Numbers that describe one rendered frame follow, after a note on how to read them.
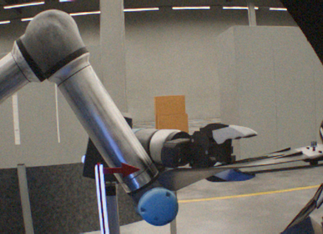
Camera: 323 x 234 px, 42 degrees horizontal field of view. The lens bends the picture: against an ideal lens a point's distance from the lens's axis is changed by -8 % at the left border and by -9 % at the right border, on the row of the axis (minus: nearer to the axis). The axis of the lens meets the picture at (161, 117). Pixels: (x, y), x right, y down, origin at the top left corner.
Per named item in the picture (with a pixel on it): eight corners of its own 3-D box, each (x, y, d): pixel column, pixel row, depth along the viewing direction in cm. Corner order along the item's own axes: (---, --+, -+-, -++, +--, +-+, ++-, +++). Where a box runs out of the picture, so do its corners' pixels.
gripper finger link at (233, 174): (270, 172, 79) (233, 156, 86) (250, 175, 75) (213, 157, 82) (265, 188, 80) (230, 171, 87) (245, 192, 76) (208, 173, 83)
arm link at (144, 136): (145, 162, 108) (144, 126, 107) (178, 166, 99) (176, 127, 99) (119, 166, 102) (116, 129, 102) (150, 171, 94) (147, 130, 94)
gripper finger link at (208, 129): (232, 117, 81) (198, 129, 87) (227, 117, 80) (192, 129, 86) (237, 143, 80) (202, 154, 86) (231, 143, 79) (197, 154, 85)
